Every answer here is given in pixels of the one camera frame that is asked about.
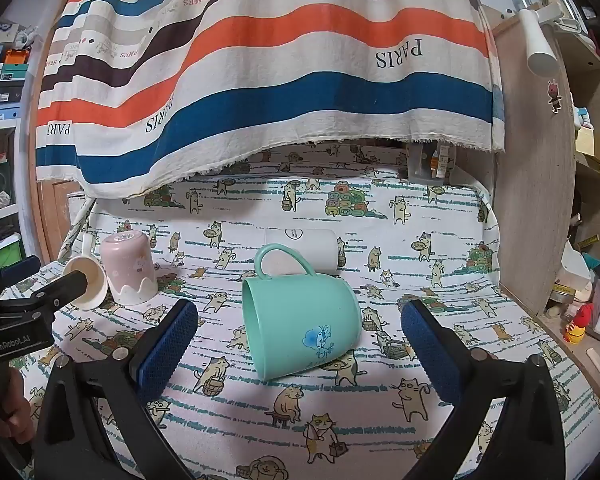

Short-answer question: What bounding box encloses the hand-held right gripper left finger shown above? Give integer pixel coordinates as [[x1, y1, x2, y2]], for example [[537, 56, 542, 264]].
[[32, 299, 201, 480]]

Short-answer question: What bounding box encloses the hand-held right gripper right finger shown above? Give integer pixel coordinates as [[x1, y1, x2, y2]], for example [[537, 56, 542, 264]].
[[400, 299, 567, 480]]

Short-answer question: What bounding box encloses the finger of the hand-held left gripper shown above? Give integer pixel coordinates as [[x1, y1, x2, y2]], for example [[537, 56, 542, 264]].
[[7, 270, 90, 313], [0, 255, 42, 291]]

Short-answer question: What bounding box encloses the cream white cup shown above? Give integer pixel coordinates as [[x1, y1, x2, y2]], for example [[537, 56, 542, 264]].
[[62, 255, 108, 310]]

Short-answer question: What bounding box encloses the teal cup with handle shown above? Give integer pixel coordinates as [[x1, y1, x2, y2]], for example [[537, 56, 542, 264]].
[[241, 243, 361, 382]]

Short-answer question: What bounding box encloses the pink cup with white base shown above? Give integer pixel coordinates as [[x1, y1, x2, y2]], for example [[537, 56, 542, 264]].
[[99, 230, 159, 306]]

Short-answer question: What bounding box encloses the white cylindrical cup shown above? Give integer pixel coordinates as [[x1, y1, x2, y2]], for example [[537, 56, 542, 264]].
[[263, 228, 347, 275]]

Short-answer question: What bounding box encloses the person's left hand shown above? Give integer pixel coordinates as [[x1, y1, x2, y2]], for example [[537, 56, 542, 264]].
[[0, 369, 34, 445]]

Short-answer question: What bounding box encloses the green storage bin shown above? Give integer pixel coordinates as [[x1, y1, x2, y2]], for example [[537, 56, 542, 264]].
[[0, 233, 24, 275]]

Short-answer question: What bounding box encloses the cat printed bed sheet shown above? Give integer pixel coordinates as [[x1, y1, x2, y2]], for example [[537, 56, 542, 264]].
[[10, 141, 600, 480]]

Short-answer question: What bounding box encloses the red and yellow toy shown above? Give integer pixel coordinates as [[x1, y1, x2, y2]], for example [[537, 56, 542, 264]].
[[562, 302, 595, 345]]

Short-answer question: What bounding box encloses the white plastic container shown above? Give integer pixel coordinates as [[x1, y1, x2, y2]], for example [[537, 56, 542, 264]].
[[406, 141, 457, 182]]

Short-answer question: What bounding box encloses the wooden shelf unit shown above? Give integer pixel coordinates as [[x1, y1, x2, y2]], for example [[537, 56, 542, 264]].
[[477, 4, 600, 323]]

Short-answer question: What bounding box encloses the stack of storage boxes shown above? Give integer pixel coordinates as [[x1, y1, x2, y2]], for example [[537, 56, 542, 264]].
[[0, 21, 35, 124]]

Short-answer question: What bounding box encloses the bear sticker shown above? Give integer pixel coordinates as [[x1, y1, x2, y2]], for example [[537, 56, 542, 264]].
[[547, 78, 564, 114]]

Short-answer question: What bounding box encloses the striped cloth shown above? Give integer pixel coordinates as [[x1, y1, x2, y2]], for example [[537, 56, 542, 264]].
[[34, 0, 507, 200]]

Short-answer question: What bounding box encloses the white handheld appliance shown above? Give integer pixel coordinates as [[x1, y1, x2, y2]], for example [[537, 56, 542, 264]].
[[516, 6, 581, 77]]

